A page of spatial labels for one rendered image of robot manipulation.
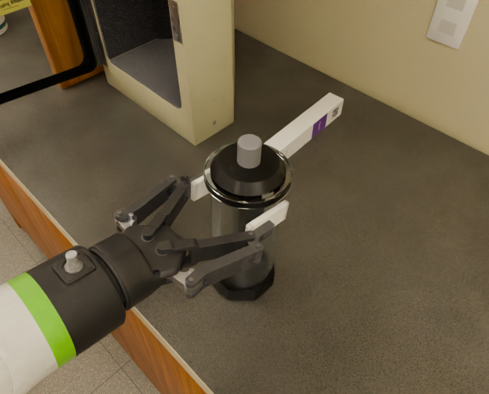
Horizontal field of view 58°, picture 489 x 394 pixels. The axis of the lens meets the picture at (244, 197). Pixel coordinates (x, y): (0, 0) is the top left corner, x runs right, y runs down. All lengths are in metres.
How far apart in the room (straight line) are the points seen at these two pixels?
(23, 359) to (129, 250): 0.13
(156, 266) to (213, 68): 0.48
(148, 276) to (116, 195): 0.41
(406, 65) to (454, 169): 0.25
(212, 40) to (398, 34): 0.41
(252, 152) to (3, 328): 0.29
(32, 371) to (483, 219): 0.73
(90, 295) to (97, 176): 0.49
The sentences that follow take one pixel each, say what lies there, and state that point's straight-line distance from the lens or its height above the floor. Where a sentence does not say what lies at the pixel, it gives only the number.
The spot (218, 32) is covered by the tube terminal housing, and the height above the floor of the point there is 1.16.
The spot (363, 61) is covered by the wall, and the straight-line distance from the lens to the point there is 1.09.
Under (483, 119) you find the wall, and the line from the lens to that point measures 1.02.
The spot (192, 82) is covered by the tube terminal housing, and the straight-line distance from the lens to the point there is 0.82.
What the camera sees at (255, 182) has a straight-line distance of 0.50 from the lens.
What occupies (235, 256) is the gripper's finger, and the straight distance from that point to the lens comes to 0.47.
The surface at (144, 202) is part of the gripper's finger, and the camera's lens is 0.53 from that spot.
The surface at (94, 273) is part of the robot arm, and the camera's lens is 0.43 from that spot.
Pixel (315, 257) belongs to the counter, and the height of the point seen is 0.94.
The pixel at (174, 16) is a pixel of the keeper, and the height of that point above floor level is 1.21.
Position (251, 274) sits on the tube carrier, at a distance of 0.62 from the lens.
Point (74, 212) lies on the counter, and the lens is 0.84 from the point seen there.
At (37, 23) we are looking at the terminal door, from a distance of 1.01.
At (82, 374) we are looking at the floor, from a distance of 1.73.
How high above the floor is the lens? 1.54
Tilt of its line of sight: 48 degrees down
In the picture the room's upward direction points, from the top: straight up
